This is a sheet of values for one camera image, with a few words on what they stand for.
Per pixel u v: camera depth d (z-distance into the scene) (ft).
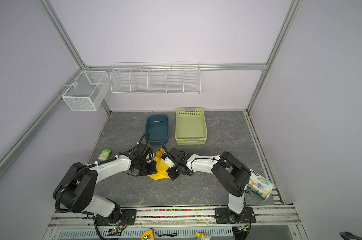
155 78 3.20
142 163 2.44
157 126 3.76
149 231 2.27
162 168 2.86
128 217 2.42
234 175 1.55
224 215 2.43
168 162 2.65
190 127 3.75
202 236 2.18
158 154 3.12
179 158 2.32
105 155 3.08
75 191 1.44
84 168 1.54
